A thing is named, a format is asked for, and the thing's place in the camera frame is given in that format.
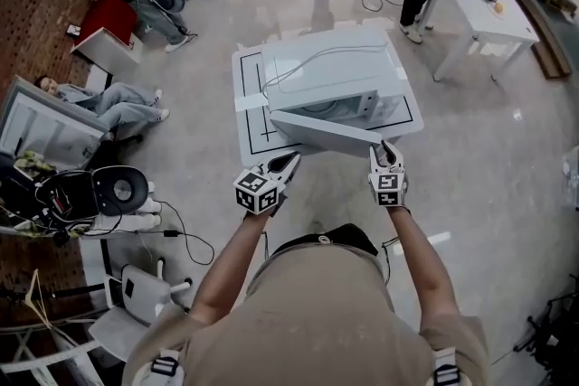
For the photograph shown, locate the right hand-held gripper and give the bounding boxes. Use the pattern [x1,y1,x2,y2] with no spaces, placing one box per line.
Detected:
[367,140,409,210]

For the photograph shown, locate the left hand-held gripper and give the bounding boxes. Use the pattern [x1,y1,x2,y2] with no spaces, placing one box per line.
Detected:
[233,151,302,218]

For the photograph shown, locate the white microwave door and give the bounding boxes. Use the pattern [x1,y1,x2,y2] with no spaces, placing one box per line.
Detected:
[269,108,384,159]

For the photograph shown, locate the person's right forearm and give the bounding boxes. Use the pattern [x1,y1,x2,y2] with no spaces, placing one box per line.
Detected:
[387,205,461,334]

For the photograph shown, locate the person's left forearm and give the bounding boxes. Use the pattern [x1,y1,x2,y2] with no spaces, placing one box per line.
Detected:
[188,202,278,327]

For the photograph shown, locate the white microwave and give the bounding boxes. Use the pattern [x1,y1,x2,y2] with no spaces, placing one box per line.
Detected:
[260,29,407,137]

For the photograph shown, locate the white low table black lines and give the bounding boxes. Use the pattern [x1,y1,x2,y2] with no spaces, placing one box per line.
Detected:
[231,29,426,169]

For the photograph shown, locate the white tape strip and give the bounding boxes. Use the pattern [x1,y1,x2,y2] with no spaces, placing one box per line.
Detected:
[233,94,269,113]

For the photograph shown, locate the person's black waist pack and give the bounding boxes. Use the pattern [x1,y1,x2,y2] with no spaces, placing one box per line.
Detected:
[270,222,380,259]

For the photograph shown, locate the person's beige shirt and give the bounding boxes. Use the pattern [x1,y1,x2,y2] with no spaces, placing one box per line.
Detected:
[120,241,493,386]

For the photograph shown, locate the white side table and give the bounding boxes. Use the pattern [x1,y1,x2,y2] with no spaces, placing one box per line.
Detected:
[418,0,542,83]

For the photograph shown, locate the white chair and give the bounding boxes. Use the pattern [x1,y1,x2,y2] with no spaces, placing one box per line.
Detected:
[87,258,195,363]

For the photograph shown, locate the red and white box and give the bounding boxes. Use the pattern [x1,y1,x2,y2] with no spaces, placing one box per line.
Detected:
[70,0,147,77]

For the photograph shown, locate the grey framed cabinet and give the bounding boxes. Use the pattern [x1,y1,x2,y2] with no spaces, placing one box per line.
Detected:
[0,74,110,172]

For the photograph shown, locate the wooden clothes hanger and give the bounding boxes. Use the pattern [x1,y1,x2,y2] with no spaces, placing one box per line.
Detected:
[16,268,62,334]

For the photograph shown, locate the brown patterned carpet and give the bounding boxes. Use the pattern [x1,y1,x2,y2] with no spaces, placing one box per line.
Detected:
[0,0,117,108]

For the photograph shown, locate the grey microwave cable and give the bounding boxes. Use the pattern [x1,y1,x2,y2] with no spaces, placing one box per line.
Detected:
[261,42,391,92]

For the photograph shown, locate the black power adapter cable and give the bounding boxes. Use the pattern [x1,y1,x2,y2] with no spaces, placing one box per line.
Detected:
[156,199,216,267]

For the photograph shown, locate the right shoulder strap buckle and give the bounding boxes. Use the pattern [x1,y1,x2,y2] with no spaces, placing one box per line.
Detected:
[432,362,463,386]

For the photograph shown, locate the shoulder strap buckle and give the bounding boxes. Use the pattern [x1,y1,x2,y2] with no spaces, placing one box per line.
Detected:
[149,354,183,380]
[432,362,463,386]

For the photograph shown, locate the left shoulder strap buckle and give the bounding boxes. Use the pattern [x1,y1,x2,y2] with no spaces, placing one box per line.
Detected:
[149,354,183,380]

